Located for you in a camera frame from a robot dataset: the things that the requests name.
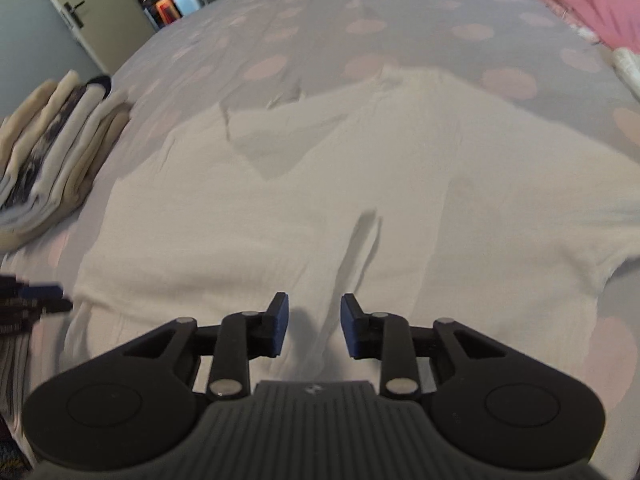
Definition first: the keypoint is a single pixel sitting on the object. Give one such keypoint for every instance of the white textured garment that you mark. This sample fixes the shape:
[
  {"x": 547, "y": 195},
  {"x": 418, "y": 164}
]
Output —
[{"x": 350, "y": 185}]

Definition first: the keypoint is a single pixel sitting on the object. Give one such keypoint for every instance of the white crumpled cloth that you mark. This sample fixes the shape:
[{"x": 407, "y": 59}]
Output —
[{"x": 629, "y": 67}]

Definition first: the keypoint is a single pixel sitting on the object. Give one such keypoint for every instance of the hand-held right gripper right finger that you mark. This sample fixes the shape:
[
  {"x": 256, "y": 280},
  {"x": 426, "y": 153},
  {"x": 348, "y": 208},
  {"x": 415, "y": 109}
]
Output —
[{"x": 352, "y": 325}]

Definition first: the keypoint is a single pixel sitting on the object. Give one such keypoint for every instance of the brown striped garment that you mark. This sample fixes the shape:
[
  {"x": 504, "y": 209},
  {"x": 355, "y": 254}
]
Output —
[{"x": 12, "y": 370}]

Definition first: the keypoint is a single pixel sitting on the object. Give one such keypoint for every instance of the bed with polka dot sheet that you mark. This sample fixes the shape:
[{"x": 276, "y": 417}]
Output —
[{"x": 400, "y": 10}]

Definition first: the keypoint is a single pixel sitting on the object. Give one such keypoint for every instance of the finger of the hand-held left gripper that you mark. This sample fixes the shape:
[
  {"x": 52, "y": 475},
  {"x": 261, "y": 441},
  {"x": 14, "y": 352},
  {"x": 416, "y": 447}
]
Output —
[
  {"x": 42, "y": 291},
  {"x": 52, "y": 307}
]

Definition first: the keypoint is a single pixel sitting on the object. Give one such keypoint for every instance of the stack of folded clothes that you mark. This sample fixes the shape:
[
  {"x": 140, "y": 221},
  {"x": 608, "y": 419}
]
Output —
[{"x": 50, "y": 160}]

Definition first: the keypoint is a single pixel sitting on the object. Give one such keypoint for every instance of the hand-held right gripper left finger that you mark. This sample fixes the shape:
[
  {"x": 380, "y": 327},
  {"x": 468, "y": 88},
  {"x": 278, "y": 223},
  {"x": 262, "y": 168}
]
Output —
[{"x": 280, "y": 322}]

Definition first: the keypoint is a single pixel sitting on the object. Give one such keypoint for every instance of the orange stool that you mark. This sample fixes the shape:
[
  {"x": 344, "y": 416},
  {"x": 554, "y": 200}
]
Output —
[{"x": 165, "y": 11}]

